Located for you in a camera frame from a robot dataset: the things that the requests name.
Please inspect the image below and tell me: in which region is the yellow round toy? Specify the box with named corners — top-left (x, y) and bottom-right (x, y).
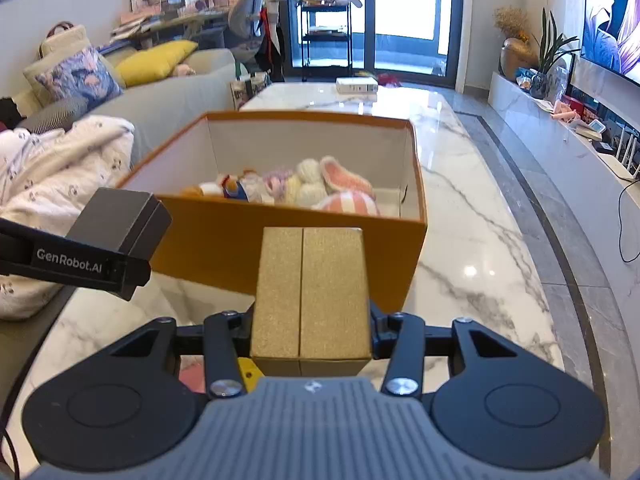
top-left (239, 358), bottom-right (263, 392)

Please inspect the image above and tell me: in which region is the crocheted bunny doll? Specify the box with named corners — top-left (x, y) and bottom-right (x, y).
top-left (260, 156), bottom-right (376, 208)

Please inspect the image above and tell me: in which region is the gold glitter box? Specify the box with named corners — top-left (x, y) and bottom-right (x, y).
top-left (250, 226), bottom-right (373, 378)

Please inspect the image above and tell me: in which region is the grey sofa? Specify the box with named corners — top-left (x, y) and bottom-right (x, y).
top-left (15, 49), bottom-right (238, 161)

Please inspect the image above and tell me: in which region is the beige bear cushion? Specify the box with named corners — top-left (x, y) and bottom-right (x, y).
top-left (22, 21), bottom-right (91, 91)

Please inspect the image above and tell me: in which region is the white flat box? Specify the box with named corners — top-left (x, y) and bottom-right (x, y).
top-left (336, 77), bottom-right (379, 95)

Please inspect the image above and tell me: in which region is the grey office chair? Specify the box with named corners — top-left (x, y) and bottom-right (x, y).
top-left (225, 0), bottom-right (268, 66)

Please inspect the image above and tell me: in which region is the printed shopping bag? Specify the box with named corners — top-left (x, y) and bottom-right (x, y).
top-left (230, 72), bottom-right (269, 111)

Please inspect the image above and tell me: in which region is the black cable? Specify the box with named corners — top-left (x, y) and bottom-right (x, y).
top-left (617, 180), bottom-right (640, 263)

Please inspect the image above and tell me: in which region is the yellow pillow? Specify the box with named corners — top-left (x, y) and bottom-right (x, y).
top-left (115, 40), bottom-right (199, 87)

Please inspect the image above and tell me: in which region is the dark grey box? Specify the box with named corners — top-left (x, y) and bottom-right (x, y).
top-left (65, 187), bottom-right (173, 263)

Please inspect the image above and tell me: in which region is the cluttered desk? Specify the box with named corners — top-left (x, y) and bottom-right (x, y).
top-left (97, 0), bottom-right (241, 53)

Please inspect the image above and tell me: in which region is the green potted plant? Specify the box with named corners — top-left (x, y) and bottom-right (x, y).
top-left (530, 7), bottom-right (583, 100)

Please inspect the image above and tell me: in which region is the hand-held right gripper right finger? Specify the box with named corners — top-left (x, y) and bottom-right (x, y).
top-left (370, 302), bottom-right (518, 396)

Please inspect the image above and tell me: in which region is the houndstooth pillow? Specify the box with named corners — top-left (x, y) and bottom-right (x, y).
top-left (17, 97), bottom-right (88, 133)

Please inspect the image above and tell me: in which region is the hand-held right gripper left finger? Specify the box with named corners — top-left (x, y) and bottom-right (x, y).
top-left (110, 311), bottom-right (253, 400)

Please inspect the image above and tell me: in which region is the brown plush toy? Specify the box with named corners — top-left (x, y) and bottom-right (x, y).
top-left (181, 183), bottom-right (223, 198)

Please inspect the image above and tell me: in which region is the white marble tv console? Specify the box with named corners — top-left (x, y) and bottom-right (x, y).
top-left (487, 71), bottom-right (640, 461)

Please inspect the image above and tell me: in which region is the black rolling cart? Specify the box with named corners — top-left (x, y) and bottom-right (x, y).
top-left (298, 0), bottom-right (353, 81)

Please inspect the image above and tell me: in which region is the television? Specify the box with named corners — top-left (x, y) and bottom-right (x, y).
top-left (580, 0), bottom-right (640, 91)

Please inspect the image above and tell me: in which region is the white printed blanket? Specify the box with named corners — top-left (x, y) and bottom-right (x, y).
top-left (0, 115), bottom-right (136, 321)

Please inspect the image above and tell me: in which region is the white router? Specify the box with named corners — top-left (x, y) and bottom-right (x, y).
top-left (605, 135), bottom-right (640, 182)

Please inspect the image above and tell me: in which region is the white plush with striped hat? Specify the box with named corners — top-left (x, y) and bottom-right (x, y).
top-left (312, 191), bottom-right (382, 217)

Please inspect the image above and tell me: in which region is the glass sliding door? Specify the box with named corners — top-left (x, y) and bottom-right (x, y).
top-left (274, 0), bottom-right (468, 92)

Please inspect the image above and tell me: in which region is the orange cardboard box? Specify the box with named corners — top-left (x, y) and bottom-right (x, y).
top-left (116, 110), bottom-right (429, 311)

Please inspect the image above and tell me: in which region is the pink wallet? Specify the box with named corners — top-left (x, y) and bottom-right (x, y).
top-left (177, 355), bottom-right (207, 393)

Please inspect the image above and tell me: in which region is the gold vase with dried flowers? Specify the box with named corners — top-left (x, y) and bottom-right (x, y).
top-left (494, 6), bottom-right (538, 81)

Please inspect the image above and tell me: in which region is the blue floral pillow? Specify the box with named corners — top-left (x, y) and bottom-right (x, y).
top-left (35, 45), bottom-right (124, 111)

